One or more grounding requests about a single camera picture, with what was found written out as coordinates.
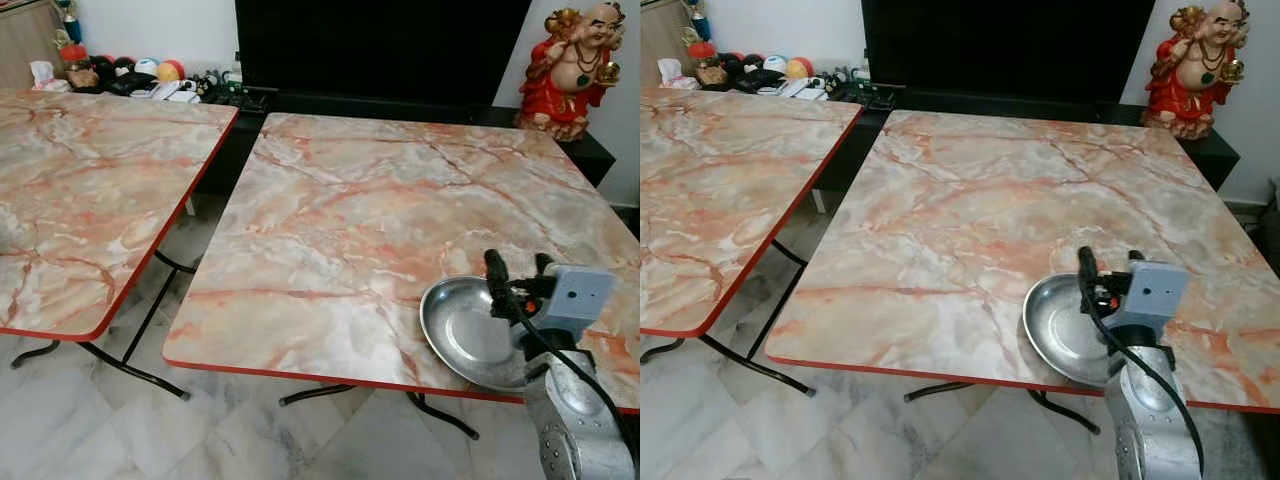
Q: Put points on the black plush toy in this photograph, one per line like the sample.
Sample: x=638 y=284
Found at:
x=110 y=75
x=742 y=72

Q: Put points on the black metal table leg frame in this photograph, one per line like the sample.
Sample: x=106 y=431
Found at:
x=140 y=330
x=440 y=412
x=765 y=365
x=1065 y=408

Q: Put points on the red-lidded plastic jar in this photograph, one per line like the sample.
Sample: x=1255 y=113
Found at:
x=702 y=52
x=74 y=55

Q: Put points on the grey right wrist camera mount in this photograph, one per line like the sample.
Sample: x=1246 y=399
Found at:
x=1155 y=293
x=580 y=295

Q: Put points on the orange round toy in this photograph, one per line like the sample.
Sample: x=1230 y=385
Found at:
x=800 y=68
x=172 y=70

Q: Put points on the blue and gold trophy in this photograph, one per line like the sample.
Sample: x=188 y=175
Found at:
x=699 y=18
x=67 y=20

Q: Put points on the black flat television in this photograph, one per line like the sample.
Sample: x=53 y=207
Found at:
x=380 y=50
x=1005 y=48

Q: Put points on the white round toy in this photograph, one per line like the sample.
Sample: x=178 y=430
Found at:
x=775 y=65
x=147 y=68

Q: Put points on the silver metal plate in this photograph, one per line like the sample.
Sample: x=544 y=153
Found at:
x=1060 y=330
x=465 y=335

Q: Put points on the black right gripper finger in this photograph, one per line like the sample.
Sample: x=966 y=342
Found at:
x=1137 y=259
x=500 y=285
x=1090 y=280
x=546 y=265

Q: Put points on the dark green desk clutter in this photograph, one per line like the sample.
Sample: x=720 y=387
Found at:
x=862 y=90
x=235 y=92

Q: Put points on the pink and white tissue holder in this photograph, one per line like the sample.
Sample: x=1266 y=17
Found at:
x=45 y=78
x=672 y=74

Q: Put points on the red laughing Buddha statue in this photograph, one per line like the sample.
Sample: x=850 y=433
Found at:
x=565 y=90
x=1190 y=85

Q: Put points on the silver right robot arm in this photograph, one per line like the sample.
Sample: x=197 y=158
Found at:
x=575 y=425
x=1150 y=425

